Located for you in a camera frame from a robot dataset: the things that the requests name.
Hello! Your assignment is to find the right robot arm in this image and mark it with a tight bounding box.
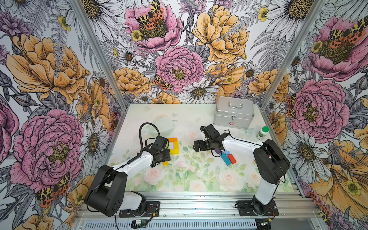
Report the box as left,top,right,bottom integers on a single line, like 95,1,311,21
193,124,290,217

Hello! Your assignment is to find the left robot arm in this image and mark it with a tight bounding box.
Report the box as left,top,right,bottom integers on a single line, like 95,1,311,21
84,136,170,217

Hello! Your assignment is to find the teal block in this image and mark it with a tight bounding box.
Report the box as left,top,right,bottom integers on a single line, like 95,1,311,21
220,152,232,166

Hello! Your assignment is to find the red block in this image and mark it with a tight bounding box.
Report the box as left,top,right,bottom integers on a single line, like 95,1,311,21
227,154,237,164

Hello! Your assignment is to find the clear glass bowl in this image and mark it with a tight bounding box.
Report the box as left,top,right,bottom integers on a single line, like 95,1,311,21
142,117,178,137

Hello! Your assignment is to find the silver metal case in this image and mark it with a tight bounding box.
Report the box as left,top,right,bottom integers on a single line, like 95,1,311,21
213,96,255,129

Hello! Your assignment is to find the white green-capped bottle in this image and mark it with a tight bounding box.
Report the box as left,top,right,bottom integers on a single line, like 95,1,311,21
256,126,269,140

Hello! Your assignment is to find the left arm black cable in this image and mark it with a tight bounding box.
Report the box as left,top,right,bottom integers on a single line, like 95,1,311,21
138,122,162,156

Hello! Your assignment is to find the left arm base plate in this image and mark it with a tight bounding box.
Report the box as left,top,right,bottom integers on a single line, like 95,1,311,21
118,201,161,218

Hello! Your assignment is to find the aluminium rail frame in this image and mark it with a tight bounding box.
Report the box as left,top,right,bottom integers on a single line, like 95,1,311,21
73,191,327,230

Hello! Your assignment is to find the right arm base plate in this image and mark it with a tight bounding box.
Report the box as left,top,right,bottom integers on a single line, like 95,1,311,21
234,200,279,217

